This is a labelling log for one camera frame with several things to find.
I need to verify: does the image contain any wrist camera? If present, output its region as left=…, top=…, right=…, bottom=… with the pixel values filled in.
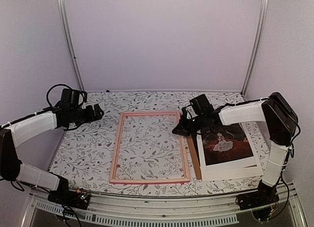
left=189, top=94, right=214, bottom=115
left=60, top=88, right=87, bottom=108

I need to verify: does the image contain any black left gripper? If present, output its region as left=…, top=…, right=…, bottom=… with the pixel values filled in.
left=70, top=104, right=105, bottom=127

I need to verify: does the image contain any aluminium corner post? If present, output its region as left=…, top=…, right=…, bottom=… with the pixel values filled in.
left=241, top=0, right=269, bottom=97
left=56, top=0, right=85, bottom=91

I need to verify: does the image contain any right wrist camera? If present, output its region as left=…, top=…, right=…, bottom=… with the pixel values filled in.
left=189, top=94, right=214, bottom=115

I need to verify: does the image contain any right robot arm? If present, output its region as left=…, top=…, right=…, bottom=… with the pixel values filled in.
left=172, top=92, right=301, bottom=205

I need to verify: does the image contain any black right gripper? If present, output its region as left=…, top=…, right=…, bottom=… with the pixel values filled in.
left=172, top=113, right=207, bottom=137

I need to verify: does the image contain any aluminium front rail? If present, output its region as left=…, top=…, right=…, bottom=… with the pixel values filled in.
left=22, top=183, right=307, bottom=227

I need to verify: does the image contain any right aluminium corner post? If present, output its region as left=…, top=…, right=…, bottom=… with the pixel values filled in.
left=241, top=0, right=269, bottom=97

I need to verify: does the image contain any pink wooden picture frame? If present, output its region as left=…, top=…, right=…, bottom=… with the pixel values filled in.
left=109, top=111, right=190, bottom=185

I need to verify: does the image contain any canyon landscape photo print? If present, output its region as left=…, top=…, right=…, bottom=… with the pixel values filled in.
left=200, top=124, right=257, bottom=168

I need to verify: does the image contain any perforated metal strip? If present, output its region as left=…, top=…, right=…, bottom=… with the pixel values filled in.
left=35, top=196, right=240, bottom=227

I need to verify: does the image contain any white mat board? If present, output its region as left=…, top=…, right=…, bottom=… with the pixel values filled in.
left=196, top=123, right=263, bottom=181

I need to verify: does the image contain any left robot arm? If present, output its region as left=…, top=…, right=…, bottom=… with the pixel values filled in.
left=0, top=104, right=105, bottom=204

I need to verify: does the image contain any brown fibreboard backing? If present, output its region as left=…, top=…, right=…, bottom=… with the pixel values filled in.
left=187, top=136, right=202, bottom=180

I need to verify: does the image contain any left aluminium corner post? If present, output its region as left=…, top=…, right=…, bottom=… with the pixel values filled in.
left=56, top=0, right=85, bottom=91

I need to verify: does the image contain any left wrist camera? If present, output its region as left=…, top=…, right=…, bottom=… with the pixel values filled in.
left=60, top=88, right=87, bottom=108

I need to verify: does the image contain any floral patterned table cover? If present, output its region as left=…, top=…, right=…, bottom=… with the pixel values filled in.
left=50, top=91, right=260, bottom=197

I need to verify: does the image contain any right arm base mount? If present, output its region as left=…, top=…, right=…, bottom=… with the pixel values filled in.
left=235, top=191, right=279, bottom=210

